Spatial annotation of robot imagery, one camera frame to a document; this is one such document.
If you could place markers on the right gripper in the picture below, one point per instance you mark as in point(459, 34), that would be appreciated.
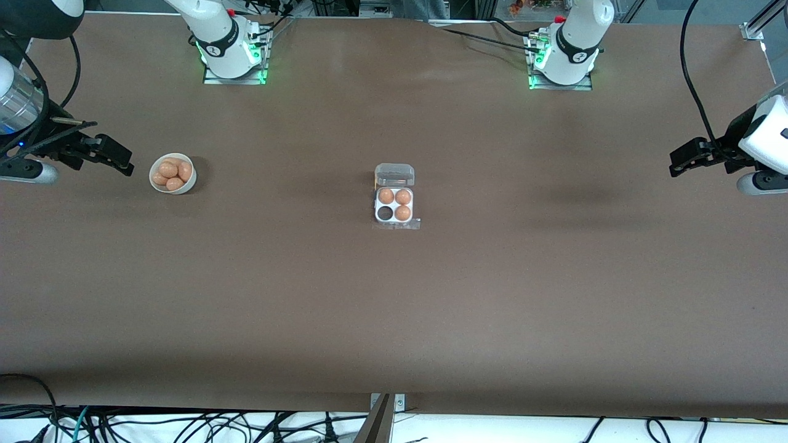
point(56, 146)

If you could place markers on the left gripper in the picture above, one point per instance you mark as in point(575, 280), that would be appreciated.
point(721, 152)

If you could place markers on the brown egg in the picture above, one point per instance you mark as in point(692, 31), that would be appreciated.
point(186, 171)
point(168, 170)
point(403, 197)
point(402, 213)
point(175, 184)
point(386, 195)
point(175, 160)
point(157, 179)

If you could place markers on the clear plastic egg box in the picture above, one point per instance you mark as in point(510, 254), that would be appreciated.
point(394, 175)

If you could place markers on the white round bowl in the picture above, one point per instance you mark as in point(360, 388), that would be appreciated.
point(184, 189)

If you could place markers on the orange background object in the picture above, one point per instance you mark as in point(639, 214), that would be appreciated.
point(529, 6)

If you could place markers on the blue grey trouser legs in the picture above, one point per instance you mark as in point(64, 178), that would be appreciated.
point(422, 7)

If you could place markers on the aluminium frame profile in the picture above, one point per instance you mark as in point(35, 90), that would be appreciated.
point(760, 24)

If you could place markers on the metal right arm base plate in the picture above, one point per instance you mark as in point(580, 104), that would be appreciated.
point(210, 79)

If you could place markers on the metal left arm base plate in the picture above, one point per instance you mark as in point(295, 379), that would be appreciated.
point(585, 87)

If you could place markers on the small metal bracket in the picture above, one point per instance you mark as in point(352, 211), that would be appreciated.
point(400, 403)

